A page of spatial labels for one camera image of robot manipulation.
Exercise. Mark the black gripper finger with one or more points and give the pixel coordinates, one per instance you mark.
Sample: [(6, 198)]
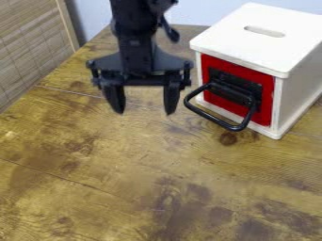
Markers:
[(115, 97), (171, 96)]

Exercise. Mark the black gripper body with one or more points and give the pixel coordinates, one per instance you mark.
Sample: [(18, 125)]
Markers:
[(137, 66)]

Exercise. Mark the red drawer front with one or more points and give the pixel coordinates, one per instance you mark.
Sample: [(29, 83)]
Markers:
[(237, 83)]

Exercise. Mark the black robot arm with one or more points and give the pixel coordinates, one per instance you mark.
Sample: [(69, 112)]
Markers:
[(136, 20)]

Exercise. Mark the white wooden drawer box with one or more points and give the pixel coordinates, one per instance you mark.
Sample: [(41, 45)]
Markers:
[(275, 41)]

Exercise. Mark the woven bamboo blind panel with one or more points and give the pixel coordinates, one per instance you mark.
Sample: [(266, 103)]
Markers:
[(37, 40)]

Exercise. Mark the black metal drawer handle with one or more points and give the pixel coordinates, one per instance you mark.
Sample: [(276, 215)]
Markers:
[(217, 109)]

